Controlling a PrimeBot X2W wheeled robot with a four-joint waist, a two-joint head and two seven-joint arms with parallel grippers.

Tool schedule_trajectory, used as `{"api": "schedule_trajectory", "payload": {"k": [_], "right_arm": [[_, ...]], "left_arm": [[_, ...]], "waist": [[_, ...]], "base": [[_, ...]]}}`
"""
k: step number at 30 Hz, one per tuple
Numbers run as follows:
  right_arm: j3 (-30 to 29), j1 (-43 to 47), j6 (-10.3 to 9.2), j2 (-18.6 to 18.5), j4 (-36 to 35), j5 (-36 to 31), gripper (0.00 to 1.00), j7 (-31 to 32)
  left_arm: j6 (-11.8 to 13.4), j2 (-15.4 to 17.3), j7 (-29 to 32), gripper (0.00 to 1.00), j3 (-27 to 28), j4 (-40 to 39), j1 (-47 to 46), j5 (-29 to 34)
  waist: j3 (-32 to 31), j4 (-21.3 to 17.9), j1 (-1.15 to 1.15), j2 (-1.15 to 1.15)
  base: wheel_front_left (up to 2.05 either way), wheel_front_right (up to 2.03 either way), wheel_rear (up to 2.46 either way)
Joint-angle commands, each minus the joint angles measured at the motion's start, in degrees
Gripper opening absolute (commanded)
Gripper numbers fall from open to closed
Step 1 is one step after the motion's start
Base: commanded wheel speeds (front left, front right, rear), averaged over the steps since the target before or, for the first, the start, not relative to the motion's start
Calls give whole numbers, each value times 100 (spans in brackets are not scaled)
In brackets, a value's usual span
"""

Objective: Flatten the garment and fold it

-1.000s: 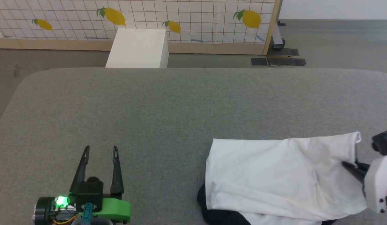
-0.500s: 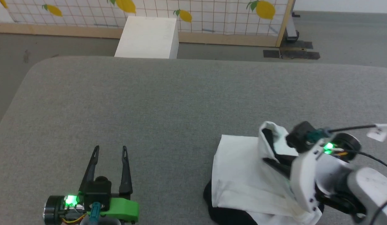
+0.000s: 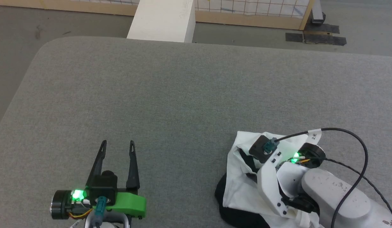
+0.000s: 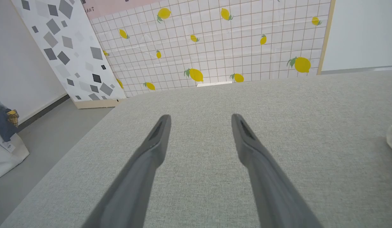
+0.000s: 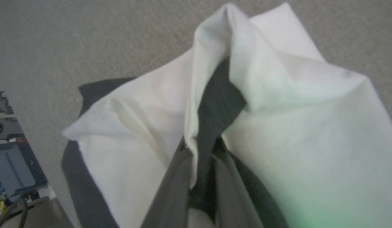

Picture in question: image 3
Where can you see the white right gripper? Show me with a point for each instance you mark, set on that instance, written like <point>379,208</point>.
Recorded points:
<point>268,186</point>

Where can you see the lemon print partition screen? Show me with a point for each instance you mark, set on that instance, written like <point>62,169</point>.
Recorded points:
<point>246,9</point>

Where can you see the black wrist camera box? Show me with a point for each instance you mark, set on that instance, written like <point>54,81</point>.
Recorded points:
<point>262,148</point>
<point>102,186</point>

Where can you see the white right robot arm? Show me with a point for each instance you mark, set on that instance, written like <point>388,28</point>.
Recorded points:
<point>332,196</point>

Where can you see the black floor tape patch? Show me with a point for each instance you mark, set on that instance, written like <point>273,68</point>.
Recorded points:
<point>324,28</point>
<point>325,39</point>
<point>294,37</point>

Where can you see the white box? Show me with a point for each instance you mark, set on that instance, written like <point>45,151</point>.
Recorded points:
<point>165,20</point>

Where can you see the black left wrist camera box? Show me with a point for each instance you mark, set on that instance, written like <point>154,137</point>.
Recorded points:
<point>102,186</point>

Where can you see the white and black garment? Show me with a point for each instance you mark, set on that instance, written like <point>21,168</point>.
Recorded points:
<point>240,190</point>

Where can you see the grey metal stand leg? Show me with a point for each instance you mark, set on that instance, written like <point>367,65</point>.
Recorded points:
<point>318,14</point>

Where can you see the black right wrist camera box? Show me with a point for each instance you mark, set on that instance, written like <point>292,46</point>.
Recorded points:
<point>262,148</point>

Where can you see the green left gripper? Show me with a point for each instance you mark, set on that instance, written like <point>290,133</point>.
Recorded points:
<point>129,204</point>

